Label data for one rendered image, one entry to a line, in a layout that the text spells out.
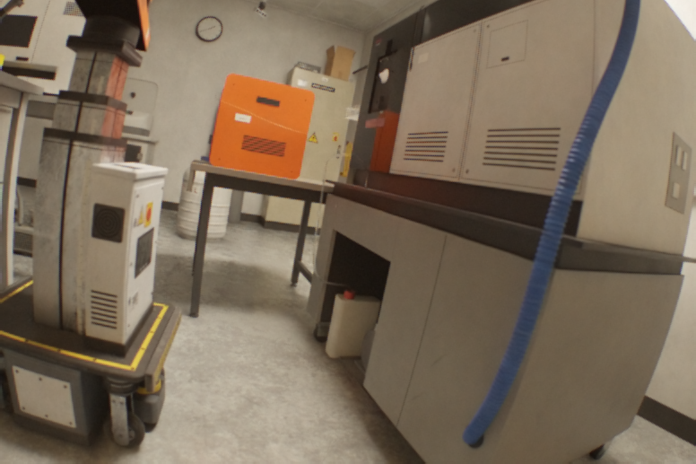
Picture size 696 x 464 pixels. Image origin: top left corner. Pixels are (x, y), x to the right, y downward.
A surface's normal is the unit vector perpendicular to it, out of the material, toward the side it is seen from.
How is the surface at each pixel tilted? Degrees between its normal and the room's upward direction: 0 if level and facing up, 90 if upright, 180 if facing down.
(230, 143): 90
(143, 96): 105
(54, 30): 90
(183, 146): 90
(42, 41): 90
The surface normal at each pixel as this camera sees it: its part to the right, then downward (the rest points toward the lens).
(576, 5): -0.91, -0.15
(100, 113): 0.24, 0.11
